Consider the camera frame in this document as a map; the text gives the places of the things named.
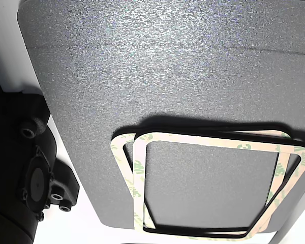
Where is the gray textured mat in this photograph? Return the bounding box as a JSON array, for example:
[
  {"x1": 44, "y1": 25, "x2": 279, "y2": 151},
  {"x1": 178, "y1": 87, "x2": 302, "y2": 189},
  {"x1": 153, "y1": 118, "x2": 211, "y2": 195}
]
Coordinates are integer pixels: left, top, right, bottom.
[{"x1": 17, "y1": 0, "x2": 305, "y2": 244}]

